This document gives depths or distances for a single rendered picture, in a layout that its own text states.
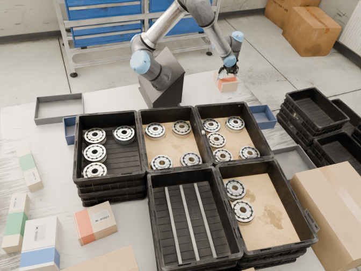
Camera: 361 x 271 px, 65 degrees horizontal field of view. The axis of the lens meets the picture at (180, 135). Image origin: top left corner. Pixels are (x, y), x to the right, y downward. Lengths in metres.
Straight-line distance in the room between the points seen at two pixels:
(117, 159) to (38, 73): 2.25
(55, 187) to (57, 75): 2.06
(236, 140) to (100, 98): 0.92
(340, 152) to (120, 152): 1.66
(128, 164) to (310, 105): 1.65
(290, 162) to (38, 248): 1.30
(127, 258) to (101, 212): 0.28
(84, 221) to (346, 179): 1.18
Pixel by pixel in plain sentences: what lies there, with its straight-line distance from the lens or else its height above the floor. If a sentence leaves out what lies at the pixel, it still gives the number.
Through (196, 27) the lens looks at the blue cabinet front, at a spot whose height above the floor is 0.38.
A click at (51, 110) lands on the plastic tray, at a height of 0.70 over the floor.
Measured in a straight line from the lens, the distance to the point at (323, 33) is 4.14.
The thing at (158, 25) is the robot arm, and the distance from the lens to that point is 1.64.
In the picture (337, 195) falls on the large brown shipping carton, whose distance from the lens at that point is 1.43.
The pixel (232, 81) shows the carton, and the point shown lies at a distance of 2.02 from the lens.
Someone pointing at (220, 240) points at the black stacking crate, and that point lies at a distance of 1.22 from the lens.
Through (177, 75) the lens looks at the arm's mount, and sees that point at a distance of 1.68.
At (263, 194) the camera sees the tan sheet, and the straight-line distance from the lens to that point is 1.37.
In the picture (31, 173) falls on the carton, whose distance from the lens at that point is 1.53.
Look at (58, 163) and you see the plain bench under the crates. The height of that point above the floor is 0.70.
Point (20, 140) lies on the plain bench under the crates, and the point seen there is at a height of 0.70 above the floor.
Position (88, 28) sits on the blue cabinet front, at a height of 0.51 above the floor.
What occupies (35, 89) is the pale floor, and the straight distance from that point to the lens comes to 3.29.
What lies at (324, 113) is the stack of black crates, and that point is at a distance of 2.51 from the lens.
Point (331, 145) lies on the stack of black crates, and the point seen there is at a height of 0.38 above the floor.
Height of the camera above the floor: 1.93
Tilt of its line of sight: 47 degrees down
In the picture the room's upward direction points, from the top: 7 degrees clockwise
